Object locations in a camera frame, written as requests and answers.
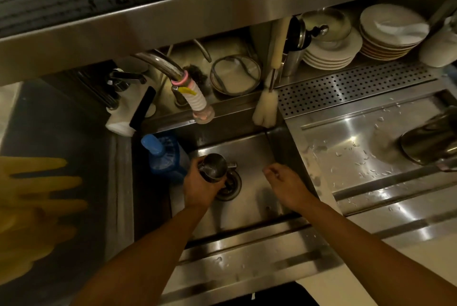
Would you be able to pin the stainless steel sink basin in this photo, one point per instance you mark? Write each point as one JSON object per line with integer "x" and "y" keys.
{"x": 253, "y": 209}

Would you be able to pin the steel drainboard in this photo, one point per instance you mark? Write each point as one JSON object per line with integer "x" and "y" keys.
{"x": 357, "y": 145}

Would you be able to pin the person's left hand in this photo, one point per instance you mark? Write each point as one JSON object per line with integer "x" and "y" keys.
{"x": 196, "y": 188}

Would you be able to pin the person's right fingers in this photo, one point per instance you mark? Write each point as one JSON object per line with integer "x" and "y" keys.
{"x": 273, "y": 170}

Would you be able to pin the stack of white plates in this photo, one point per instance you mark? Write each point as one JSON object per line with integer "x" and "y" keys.
{"x": 334, "y": 55}

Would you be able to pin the sink drain strainer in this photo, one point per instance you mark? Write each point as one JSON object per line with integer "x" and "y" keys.
{"x": 230, "y": 186}

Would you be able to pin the black scouring pad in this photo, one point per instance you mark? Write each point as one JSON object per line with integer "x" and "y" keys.
{"x": 196, "y": 73}

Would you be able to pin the person's right forearm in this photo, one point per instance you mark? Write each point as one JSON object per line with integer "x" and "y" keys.
{"x": 371, "y": 252}

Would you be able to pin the perforated steel drain tray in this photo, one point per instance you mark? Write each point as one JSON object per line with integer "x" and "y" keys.
{"x": 357, "y": 86}

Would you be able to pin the stainless steel shelf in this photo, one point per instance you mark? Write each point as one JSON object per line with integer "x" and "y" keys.
{"x": 178, "y": 20}

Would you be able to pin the white bottle with black pump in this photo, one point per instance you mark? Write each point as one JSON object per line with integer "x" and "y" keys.
{"x": 123, "y": 120}

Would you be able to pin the person's right hand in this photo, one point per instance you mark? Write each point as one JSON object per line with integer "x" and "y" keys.
{"x": 289, "y": 188}

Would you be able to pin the yellow rubber glove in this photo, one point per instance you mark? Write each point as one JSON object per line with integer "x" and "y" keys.
{"x": 28, "y": 248}
{"x": 32, "y": 188}

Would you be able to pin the white bottle brush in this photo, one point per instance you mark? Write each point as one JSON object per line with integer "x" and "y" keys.
{"x": 267, "y": 102}

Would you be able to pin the round steel mesh strainer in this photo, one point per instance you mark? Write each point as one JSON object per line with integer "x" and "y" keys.
{"x": 235, "y": 75}

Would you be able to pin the blue plastic bottle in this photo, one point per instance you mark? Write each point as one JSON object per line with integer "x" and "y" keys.
{"x": 164, "y": 159}

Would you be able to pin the steel cup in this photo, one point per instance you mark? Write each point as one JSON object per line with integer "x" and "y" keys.
{"x": 291, "y": 63}

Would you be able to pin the person's left thumb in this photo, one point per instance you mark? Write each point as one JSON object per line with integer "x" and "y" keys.
{"x": 197, "y": 163}

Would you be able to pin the large steel pitcher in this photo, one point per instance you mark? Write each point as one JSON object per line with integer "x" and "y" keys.
{"x": 432, "y": 138}

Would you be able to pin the stack of rimmed saucers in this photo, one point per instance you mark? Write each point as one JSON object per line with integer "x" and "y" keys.
{"x": 389, "y": 36}

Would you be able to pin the steel faucet spout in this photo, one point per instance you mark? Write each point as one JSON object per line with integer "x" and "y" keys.
{"x": 160, "y": 63}

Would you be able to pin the small steel milk pitcher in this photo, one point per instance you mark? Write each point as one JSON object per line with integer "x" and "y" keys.
{"x": 215, "y": 165}

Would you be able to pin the white container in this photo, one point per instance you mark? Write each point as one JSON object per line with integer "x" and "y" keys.
{"x": 437, "y": 48}

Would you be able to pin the person's left forearm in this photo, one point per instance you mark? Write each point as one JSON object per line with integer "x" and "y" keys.
{"x": 150, "y": 259}

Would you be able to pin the thin curved steel lever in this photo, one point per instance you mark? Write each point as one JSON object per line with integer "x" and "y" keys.
{"x": 203, "y": 50}

